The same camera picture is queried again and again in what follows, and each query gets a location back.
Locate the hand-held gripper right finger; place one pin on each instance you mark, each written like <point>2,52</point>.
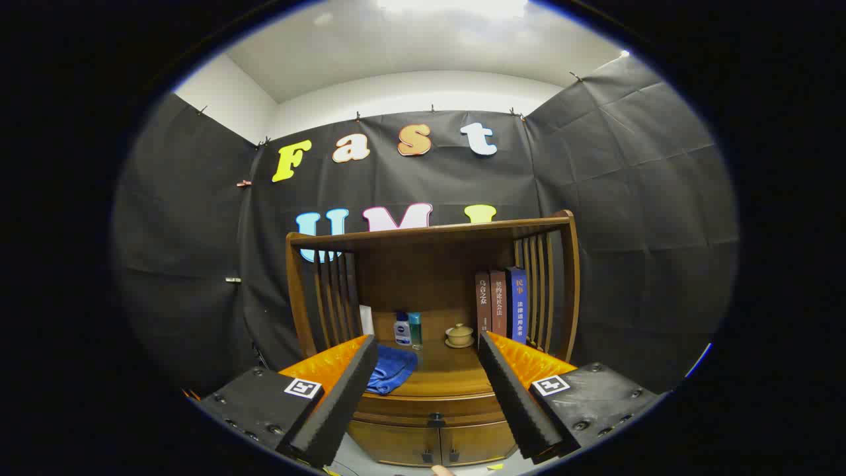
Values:
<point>512,396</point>

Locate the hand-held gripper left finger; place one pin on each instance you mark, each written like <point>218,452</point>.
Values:
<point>344,396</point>

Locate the wooden drawer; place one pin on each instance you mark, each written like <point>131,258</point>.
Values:
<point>396,410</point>

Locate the wooden cabinet door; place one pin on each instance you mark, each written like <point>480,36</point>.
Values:
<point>396,444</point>
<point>476,443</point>

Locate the wooden countertop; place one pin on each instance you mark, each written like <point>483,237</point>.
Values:
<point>449,373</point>

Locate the wooden cabinet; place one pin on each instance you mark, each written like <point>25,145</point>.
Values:
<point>423,277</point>

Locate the folded blue towel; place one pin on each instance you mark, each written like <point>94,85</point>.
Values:
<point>393,367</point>

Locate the white card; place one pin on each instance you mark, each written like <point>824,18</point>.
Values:
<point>366,320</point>

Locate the beige lidded teacup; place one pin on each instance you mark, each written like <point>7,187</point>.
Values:
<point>459,336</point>

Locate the white bottle with blue cap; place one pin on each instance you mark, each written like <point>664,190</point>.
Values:
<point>402,330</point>

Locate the blue book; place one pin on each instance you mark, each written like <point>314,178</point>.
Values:
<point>518,304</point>

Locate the reddish brown book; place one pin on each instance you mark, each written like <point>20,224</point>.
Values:
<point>499,304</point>

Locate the dark brown book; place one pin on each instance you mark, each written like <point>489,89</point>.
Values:
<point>483,304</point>

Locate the teal bottle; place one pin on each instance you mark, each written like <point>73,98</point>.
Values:
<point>416,330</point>

